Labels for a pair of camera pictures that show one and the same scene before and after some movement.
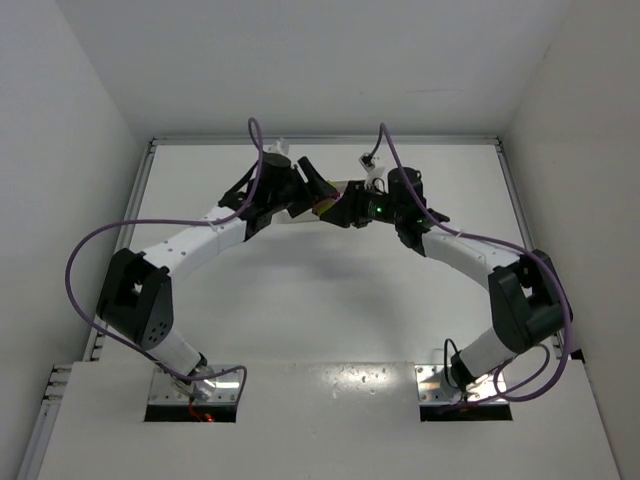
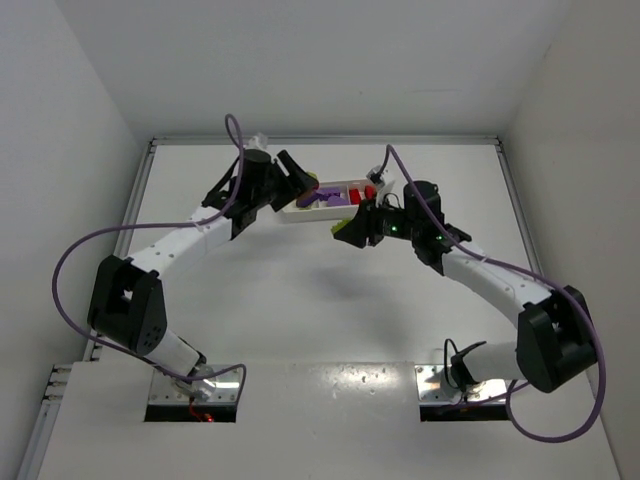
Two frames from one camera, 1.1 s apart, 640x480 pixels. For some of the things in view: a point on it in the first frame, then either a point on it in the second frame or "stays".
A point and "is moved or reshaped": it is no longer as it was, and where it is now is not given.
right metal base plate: x=433 y=388 stays
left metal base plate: x=169 y=389 stays
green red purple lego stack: x=323 y=206 is moved or reshaped
